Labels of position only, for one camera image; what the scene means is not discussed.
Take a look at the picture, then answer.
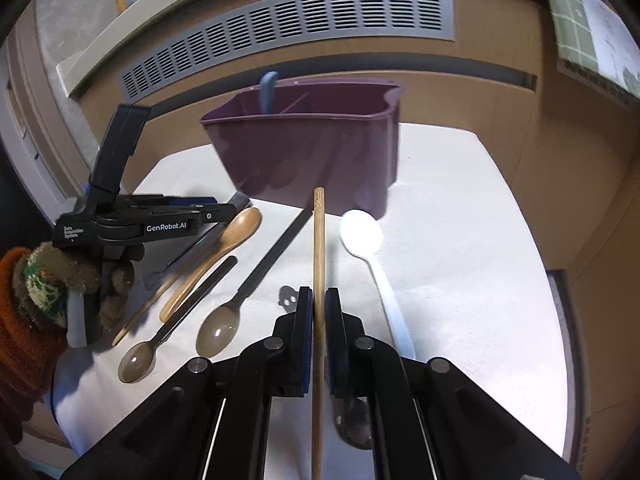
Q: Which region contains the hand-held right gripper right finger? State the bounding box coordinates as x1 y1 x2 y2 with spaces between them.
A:
325 287 583 480

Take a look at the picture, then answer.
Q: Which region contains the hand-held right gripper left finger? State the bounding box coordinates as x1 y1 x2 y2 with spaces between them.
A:
60 286 316 480

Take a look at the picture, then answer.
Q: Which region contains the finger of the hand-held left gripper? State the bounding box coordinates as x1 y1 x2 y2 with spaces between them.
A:
199 202 240 229
120 193 222 210

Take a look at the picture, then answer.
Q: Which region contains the wooden spoon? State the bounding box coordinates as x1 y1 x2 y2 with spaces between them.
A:
159 207 263 323

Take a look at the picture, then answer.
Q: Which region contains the metal spoon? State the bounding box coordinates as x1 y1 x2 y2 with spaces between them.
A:
277 285 376 451

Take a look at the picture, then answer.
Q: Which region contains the bamboo chopstick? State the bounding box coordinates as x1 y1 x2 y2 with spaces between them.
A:
111 230 231 347
311 187 327 480

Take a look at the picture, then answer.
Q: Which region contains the purple utensil holder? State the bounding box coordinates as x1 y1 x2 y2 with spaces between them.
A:
200 79 403 221

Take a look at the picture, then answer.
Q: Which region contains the person's left forearm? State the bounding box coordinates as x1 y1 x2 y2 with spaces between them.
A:
0 250 68 441

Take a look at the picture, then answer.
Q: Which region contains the person's left hand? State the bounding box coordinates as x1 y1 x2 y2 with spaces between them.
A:
11 241 137 333

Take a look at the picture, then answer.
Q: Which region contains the white plastic spoon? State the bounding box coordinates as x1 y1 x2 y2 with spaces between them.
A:
340 209 416 361

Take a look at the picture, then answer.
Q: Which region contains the grey vent grille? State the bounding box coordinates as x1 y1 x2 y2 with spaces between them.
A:
119 0 458 103

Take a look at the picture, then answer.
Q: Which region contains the green checked cloth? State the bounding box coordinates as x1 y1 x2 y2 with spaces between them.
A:
542 0 640 108

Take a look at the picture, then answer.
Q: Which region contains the large black-handled spoon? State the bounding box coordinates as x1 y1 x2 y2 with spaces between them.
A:
196 207 313 359

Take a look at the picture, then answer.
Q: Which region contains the blue utensil handle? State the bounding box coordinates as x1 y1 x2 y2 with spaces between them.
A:
260 71 279 115

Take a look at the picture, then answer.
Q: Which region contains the small black-handled spoon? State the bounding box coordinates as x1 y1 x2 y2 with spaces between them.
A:
118 255 238 385

